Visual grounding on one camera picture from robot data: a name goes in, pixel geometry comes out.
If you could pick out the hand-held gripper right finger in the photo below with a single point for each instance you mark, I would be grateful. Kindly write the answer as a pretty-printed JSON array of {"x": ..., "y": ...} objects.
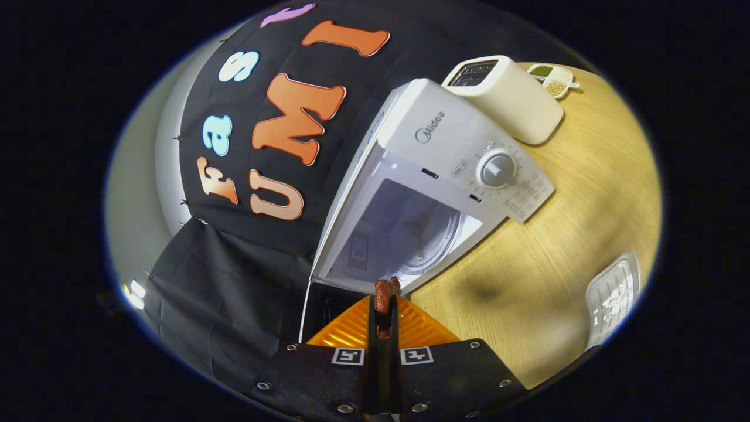
[{"x": 457, "y": 378}]

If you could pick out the white ribbed tray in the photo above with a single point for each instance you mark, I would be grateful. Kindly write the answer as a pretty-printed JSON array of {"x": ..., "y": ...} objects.
[{"x": 612, "y": 293}]

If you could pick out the red meat steak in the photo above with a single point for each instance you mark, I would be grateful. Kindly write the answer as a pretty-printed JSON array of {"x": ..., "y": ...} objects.
[{"x": 384, "y": 296}]

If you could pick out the long ceiling light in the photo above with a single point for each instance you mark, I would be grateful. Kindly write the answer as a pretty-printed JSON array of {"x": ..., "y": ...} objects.
[{"x": 135, "y": 294}]

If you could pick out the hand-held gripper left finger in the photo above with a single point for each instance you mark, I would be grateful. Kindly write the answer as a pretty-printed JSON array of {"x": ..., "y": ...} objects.
[{"x": 316, "y": 381}]

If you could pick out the white microwave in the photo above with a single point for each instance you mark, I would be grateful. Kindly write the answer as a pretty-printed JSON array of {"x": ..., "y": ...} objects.
[{"x": 445, "y": 140}]

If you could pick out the cream toaster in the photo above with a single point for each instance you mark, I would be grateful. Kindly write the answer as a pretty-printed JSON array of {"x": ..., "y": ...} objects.
[{"x": 515, "y": 99}]

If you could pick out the small divided bean dish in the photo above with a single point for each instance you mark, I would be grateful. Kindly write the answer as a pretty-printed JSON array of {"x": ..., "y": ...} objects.
[{"x": 554, "y": 79}]

